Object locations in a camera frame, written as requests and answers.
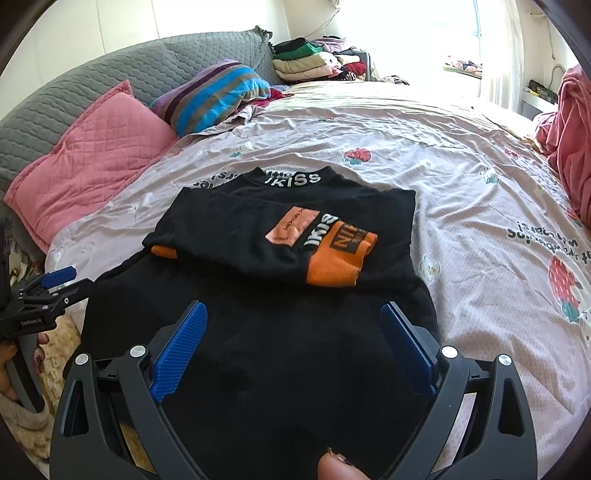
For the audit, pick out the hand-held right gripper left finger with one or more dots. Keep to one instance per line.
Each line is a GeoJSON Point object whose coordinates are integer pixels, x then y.
{"type": "Point", "coordinates": [182, 350]}

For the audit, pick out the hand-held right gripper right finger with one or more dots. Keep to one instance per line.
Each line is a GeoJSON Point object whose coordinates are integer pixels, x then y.
{"type": "Point", "coordinates": [408, 348]}

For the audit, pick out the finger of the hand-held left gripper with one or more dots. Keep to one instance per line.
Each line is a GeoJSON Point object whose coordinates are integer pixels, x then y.
{"type": "Point", "coordinates": [57, 276]}
{"type": "Point", "coordinates": [64, 295]}

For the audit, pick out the black sweater with orange cuffs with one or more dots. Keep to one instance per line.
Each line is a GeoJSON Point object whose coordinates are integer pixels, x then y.
{"type": "Point", "coordinates": [258, 350]}

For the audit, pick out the crumpled loose clothes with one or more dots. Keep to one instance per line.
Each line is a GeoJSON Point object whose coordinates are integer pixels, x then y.
{"type": "Point", "coordinates": [249, 113]}

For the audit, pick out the pile of folded clothes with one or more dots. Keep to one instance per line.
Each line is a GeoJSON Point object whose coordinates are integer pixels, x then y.
{"type": "Point", "coordinates": [314, 60]}

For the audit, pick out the person's left hand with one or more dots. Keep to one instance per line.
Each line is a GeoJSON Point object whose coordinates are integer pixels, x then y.
{"type": "Point", "coordinates": [7, 369]}

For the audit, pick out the person's right hand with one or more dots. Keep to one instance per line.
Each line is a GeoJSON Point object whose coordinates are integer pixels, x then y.
{"type": "Point", "coordinates": [341, 468]}

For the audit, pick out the pink quilted pillow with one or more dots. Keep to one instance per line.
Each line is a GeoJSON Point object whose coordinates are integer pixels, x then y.
{"type": "Point", "coordinates": [92, 152]}

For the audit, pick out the pink strawberry print quilt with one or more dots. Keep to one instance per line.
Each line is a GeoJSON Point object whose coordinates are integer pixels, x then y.
{"type": "Point", "coordinates": [485, 207]}

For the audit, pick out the grey quilted headboard cover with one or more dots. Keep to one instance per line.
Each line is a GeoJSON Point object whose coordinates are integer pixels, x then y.
{"type": "Point", "coordinates": [115, 69]}

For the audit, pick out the striped pillow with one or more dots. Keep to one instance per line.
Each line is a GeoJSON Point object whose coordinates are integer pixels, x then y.
{"type": "Point", "coordinates": [212, 97]}

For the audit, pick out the crumpled salmon pink blanket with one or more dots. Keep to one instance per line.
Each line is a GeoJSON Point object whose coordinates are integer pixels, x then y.
{"type": "Point", "coordinates": [572, 124]}

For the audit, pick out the white side desk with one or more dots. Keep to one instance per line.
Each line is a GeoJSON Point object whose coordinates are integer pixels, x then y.
{"type": "Point", "coordinates": [540, 99]}

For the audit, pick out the cloth on window sill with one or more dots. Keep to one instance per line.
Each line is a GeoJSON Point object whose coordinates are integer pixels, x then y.
{"type": "Point", "coordinates": [464, 67]}

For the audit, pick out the white curtain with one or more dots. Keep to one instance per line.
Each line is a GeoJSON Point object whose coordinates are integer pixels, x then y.
{"type": "Point", "coordinates": [505, 55]}

